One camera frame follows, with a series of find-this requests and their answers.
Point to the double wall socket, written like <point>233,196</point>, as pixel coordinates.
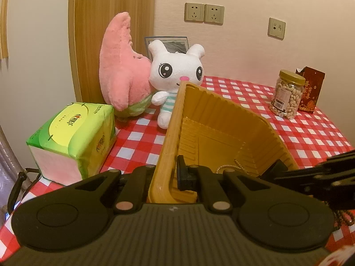
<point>214,14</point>
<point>194,12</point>

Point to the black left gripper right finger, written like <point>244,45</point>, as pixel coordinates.
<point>205,183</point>

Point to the green tissue pack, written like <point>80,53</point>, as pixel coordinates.
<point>74,144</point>

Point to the framed picture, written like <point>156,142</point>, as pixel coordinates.
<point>172,43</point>

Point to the double wall socket right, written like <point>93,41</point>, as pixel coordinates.
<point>214,14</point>

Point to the double wall socket left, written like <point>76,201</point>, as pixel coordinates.
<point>194,12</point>

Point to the wooden door panel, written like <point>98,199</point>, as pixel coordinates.
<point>87,22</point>

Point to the jar of nuts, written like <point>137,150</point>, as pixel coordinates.
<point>287,94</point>

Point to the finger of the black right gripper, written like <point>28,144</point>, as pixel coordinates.
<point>275,170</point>

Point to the red gift box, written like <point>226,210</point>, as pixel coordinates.
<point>312,88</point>

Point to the yellow plastic tray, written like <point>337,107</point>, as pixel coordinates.
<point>209,130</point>

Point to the white bunny plush toy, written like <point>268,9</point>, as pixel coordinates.
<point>168,71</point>

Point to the pink star plush toy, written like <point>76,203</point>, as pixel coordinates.
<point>123,73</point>

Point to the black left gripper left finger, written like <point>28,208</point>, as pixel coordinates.
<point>135,190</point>

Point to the single wall outlet plate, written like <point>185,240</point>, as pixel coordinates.
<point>276,28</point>

